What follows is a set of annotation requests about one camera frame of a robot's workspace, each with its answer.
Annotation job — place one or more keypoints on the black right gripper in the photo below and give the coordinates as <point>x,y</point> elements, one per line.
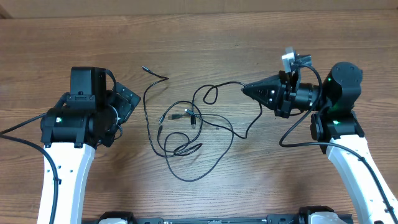
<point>281,84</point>

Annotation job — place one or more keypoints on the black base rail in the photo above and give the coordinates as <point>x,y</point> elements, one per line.
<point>308,214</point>

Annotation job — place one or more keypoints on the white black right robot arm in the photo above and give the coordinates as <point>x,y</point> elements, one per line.
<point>335,129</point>

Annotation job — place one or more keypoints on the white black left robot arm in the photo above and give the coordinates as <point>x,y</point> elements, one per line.
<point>87,116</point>

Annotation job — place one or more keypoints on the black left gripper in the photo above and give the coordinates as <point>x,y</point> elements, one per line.
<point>125,107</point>

